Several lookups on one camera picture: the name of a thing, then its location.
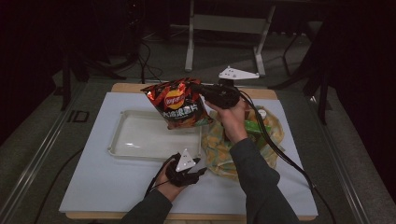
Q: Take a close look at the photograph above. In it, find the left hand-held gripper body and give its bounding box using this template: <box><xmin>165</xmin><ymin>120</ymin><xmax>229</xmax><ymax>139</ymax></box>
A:
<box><xmin>164</xmin><ymin>148</ymin><xmax>200</xmax><ymax>188</ymax></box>

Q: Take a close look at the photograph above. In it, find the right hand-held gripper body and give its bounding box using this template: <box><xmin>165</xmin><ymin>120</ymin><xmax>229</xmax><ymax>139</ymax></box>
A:
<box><xmin>202</xmin><ymin>65</ymin><xmax>261</xmax><ymax>110</ymax></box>

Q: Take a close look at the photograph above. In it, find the orange print cloth bag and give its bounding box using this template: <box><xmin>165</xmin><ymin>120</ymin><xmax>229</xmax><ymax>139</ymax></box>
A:
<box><xmin>201</xmin><ymin>105</ymin><xmax>286</xmax><ymax>182</ymax></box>

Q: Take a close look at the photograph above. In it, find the red black chips packet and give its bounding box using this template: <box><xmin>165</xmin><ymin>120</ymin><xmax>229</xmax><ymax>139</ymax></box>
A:
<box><xmin>140</xmin><ymin>77</ymin><xmax>214</xmax><ymax>131</ymax></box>

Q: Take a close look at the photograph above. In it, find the white plastic tray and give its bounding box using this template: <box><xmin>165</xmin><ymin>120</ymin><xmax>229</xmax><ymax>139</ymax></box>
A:
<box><xmin>107</xmin><ymin>109</ymin><xmax>204</xmax><ymax>162</ymax></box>

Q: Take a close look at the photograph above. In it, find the person's left hand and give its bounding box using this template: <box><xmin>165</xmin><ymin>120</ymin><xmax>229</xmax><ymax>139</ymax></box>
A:
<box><xmin>154</xmin><ymin>161</ymin><xmax>188</xmax><ymax>203</ymax></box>

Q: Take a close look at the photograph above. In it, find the person's right hand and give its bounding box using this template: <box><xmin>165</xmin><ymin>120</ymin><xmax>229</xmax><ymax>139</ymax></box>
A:
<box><xmin>205</xmin><ymin>98</ymin><xmax>250</xmax><ymax>145</ymax></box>

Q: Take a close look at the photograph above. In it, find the white table mat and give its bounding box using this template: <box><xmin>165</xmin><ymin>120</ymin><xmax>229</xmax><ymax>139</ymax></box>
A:
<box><xmin>59</xmin><ymin>91</ymin><xmax>319</xmax><ymax>217</ymax></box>

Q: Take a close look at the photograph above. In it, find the black tripod stand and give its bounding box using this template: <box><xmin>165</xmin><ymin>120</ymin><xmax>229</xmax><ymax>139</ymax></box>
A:
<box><xmin>60</xmin><ymin>0</ymin><xmax>148</xmax><ymax>111</ymax></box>

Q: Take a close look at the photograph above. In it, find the black floor cable bundle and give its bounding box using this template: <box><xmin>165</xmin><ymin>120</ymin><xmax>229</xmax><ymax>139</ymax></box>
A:
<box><xmin>136</xmin><ymin>40</ymin><xmax>164</xmax><ymax>85</ymax></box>

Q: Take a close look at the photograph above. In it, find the white metal stand frame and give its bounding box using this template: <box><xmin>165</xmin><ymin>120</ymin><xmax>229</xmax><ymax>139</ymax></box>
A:
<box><xmin>184</xmin><ymin>0</ymin><xmax>276</xmax><ymax>77</ymax></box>

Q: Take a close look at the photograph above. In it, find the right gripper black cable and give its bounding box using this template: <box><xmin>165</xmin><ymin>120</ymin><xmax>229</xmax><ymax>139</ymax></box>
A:
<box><xmin>237</xmin><ymin>88</ymin><xmax>337</xmax><ymax>224</ymax></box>

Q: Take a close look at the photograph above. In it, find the dark metal chair frame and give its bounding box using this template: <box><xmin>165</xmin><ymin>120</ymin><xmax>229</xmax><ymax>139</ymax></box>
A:
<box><xmin>269</xmin><ymin>21</ymin><xmax>332</xmax><ymax>125</ymax></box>

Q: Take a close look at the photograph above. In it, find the long black floor cable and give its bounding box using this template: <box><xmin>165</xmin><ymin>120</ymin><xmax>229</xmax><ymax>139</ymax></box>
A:
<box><xmin>33</xmin><ymin>147</ymin><xmax>85</xmax><ymax>224</ymax></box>

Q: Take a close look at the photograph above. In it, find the aluminium floor rail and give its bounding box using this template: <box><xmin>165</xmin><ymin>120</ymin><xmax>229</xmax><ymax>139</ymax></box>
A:
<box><xmin>307</xmin><ymin>96</ymin><xmax>372</xmax><ymax>224</ymax></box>
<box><xmin>0</xmin><ymin>80</ymin><xmax>92</xmax><ymax>224</ymax></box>

